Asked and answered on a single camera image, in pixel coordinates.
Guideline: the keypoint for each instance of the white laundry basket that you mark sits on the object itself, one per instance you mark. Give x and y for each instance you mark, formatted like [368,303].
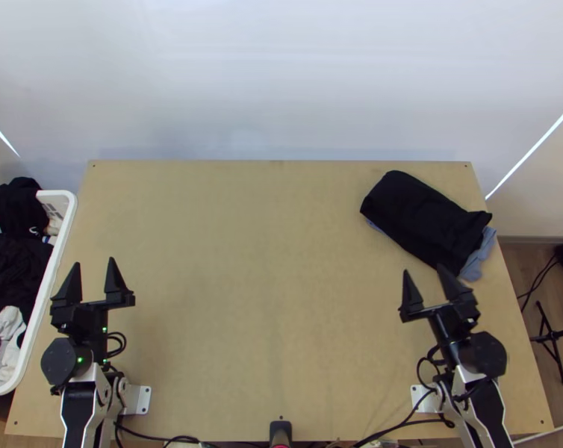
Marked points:
[53,261]

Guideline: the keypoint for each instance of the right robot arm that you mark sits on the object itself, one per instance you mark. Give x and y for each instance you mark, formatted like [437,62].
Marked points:
[484,354]

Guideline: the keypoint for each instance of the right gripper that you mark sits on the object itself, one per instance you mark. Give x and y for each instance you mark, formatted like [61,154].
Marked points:
[447,329]

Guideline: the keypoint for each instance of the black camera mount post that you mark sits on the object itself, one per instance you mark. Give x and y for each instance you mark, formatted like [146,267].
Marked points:
[280,434]

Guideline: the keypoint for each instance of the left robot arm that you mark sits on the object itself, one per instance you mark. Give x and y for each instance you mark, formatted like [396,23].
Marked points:
[60,364]

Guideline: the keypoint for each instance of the dark t-shirt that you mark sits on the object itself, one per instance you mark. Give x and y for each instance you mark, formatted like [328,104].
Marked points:
[421,214]

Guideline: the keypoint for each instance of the light blue garment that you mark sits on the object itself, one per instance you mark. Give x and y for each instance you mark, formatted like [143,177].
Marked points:
[482,254]

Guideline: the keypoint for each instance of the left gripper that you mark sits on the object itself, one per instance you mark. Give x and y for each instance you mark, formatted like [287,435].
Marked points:
[90,324]

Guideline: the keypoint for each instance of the black tripod stand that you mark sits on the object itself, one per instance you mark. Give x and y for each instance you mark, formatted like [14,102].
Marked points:
[550,333]

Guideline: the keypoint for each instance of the heap of clothes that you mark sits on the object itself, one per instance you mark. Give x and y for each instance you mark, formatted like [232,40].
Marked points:
[11,261]

